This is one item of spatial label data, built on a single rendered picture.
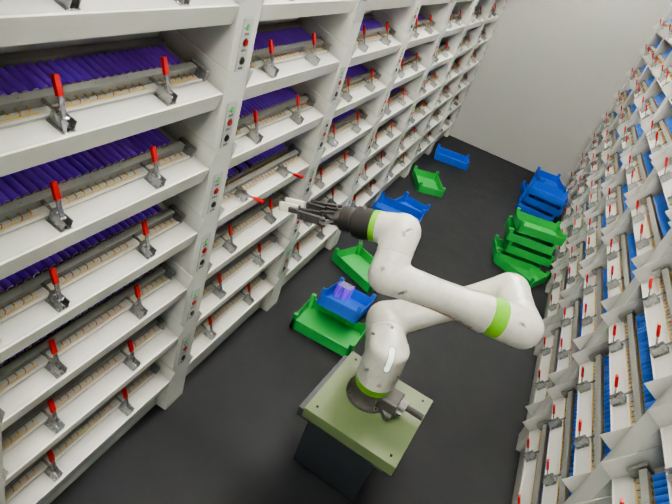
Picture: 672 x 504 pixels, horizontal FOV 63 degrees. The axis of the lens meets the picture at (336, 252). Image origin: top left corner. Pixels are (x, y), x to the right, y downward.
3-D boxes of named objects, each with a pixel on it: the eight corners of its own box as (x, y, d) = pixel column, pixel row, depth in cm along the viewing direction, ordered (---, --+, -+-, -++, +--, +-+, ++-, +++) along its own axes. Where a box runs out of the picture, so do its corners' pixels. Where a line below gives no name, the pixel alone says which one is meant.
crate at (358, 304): (335, 290, 276) (341, 276, 274) (370, 309, 272) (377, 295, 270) (315, 303, 247) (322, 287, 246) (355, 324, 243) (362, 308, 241)
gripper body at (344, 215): (347, 238, 156) (318, 230, 159) (358, 227, 163) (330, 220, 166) (349, 214, 153) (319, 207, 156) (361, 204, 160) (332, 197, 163)
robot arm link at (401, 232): (428, 225, 158) (423, 211, 147) (415, 265, 155) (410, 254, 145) (382, 214, 162) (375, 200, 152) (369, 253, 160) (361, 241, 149)
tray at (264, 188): (304, 173, 210) (316, 154, 205) (211, 231, 160) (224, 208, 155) (264, 140, 212) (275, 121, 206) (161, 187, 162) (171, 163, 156)
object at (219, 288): (280, 256, 232) (295, 234, 224) (192, 330, 182) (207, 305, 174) (244, 225, 233) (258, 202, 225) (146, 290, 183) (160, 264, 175)
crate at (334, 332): (364, 335, 254) (370, 322, 250) (347, 359, 237) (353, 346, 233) (309, 305, 260) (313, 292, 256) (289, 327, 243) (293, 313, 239)
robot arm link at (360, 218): (380, 202, 157) (369, 213, 150) (376, 238, 163) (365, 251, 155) (361, 198, 159) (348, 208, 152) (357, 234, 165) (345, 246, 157)
